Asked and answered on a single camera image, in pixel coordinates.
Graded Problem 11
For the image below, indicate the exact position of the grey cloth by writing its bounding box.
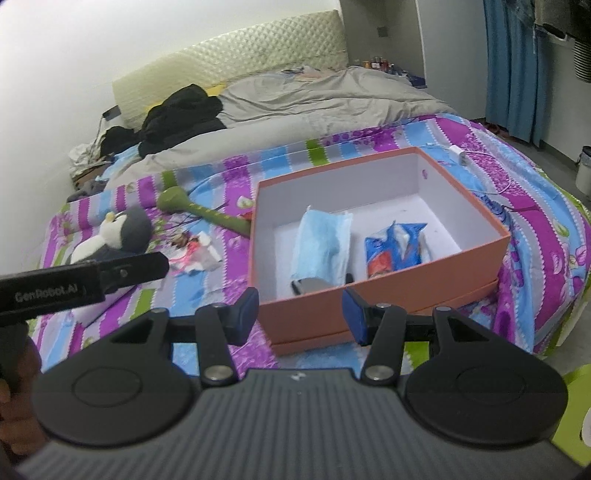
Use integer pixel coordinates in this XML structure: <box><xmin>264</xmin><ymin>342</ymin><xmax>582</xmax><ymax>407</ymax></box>
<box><xmin>67</xmin><ymin>179</ymin><xmax>109</xmax><ymax>203</ymax></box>

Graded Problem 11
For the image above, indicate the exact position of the small colourful snack packet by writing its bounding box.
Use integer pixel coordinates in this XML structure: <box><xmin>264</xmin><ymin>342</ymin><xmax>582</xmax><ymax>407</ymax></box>
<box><xmin>365</xmin><ymin>222</ymin><xmax>430</xmax><ymax>279</ymax></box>

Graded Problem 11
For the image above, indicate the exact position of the green massage hammer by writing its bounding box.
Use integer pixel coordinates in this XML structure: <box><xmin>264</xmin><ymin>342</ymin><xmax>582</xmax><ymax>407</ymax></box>
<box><xmin>157</xmin><ymin>186</ymin><xmax>252</xmax><ymax>238</ymax></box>

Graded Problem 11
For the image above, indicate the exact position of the striped cloth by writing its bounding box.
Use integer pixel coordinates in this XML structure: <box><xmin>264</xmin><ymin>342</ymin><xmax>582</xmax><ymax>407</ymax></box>
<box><xmin>573</xmin><ymin>39</ymin><xmax>591</xmax><ymax>84</ymax></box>

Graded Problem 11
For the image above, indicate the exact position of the black garment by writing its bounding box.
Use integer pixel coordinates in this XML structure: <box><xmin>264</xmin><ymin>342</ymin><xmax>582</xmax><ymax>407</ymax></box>
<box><xmin>99</xmin><ymin>126</ymin><xmax>141</xmax><ymax>158</ymax></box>

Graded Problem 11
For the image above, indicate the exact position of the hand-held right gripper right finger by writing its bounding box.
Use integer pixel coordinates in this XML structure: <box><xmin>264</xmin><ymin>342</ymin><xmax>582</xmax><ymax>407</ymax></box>
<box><xmin>342</xmin><ymin>287</ymin><xmax>497</xmax><ymax>387</ymax></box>

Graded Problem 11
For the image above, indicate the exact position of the person's left hand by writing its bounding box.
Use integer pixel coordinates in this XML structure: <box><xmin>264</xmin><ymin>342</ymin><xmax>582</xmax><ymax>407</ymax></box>
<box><xmin>0</xmin><ymin>378</ymin><xmax>33</xmax><ymax>462</ymax></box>

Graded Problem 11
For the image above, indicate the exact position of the grey white penguin plush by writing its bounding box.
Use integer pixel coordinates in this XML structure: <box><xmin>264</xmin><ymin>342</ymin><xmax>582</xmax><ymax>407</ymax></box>
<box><xmin>65</xmin><ymin>204</ymin><xmax>153</xmax><ymax>266</ymax></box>

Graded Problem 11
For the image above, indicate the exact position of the grey duvet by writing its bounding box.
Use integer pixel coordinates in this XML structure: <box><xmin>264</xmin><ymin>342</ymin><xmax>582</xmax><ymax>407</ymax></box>
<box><xmin>106</xmin><ymin>65</ymin><xmax>455</xmax><ymax>190</ymax></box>

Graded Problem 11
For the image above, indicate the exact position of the white charger with cable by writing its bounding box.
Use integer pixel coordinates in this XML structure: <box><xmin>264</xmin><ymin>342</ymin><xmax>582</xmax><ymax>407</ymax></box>
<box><xmin>427</xmin><ymin>142</ymin><xmax>515</xmax><ymax>197</ymax></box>

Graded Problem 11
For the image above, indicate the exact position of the striped floral bedsheet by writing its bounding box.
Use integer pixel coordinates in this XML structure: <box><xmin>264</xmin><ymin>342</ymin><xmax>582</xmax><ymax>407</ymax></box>
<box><xmin>28</xmin><ymin>113</ymin><xmax>591</xmax><ymax>462</ymax></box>

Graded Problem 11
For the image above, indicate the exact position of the grey wardrobe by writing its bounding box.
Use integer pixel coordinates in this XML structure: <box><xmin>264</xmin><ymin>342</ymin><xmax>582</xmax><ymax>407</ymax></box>
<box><xmin>416</xmin><ymin>0</ymin><xmax>488</xmax><ymax>123</ymax></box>

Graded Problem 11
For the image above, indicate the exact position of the blue face mask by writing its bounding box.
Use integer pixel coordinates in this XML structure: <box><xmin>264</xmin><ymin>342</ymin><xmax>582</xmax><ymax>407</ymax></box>
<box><xmin>290</xmin><ymin>206</ymin><xmax>354</xmax><ymax>294</ymax></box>

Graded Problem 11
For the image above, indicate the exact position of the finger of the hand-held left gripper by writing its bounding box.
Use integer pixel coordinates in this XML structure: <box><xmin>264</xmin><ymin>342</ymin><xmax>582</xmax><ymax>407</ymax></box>
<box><xmin>96</xmin><ymin>253</ymin><xmax>169</xmax><ymax>296</ymax></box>

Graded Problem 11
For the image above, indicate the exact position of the blue curtain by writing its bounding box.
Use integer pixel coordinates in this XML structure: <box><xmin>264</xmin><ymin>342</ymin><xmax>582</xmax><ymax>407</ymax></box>
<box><xmin>482</xmin><ymin>0</ymin><xmax>561</xmax><ymax>148</ymax></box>

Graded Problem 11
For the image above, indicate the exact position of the row of small bottles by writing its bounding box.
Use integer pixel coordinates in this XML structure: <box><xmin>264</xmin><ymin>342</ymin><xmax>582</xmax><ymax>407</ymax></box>
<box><xmin>362</xmin><ymin>55</ymin><xmax>398</xmax><ymax>72</ymax></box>

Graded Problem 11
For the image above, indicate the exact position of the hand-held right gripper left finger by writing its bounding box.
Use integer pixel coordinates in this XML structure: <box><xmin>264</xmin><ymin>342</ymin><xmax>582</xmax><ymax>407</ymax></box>
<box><xmin>108</xmin><ymin>287</ymin><xmax>260</xmax><ymax>387</ymax></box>

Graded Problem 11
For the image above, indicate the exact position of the waste bin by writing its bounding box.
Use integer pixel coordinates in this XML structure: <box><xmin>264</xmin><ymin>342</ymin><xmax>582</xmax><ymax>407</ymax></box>
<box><xmin>575</xmin><ymin>145</ymin><xmax>591</xmax><ymax>195</ymax></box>

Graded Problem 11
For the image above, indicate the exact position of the pink white crumpled wrapper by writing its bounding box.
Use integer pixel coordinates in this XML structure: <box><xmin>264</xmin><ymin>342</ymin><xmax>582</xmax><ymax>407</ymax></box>
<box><xmin>168</xmin><ymin>244</ymin><xmax>222</xmax><ymax>277</ymax></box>

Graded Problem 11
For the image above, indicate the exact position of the orange cardboard box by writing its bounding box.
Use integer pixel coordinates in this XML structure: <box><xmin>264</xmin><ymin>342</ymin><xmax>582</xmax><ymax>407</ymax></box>
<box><xmin>248</xmin><ymin>147</ymin><xmax>511</xmax><ymax>356</ymax></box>

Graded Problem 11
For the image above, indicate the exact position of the black clothes pile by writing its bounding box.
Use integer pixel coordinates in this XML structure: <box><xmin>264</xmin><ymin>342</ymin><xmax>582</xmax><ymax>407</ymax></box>
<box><xmin>139</xmin><ymin>84</ymin><xmax>227</xmax><ymax>158</ymax></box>

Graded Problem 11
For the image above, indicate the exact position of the cream quilted headboard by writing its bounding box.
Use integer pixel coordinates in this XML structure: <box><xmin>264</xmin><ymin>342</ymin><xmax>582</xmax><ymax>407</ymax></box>
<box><xmin>112</xmin><ymin>10</ymin><xmax>349</xmax><ymax>127</ymax></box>

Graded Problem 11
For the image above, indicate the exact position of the small panda plush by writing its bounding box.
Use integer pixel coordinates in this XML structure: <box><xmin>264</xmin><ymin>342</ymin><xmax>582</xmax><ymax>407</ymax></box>
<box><xmin>291</xmin><ymin>272</ymin><xmax>355</xmax><ymax>296</ymax></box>

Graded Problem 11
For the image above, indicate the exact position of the white crumpled cloth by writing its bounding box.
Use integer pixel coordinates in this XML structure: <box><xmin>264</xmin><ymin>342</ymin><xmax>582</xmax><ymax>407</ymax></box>
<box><xmin>69</xmin><ymin>144</ymin><xmax>100</xmax><ymax>167</ymax></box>

